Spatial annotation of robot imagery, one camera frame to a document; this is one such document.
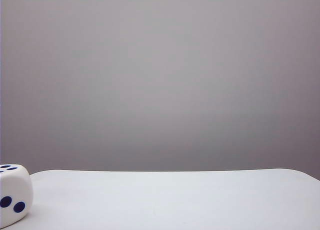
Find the white die with blue pips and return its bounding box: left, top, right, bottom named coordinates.
left=0, top=163, right=34, bottom=227

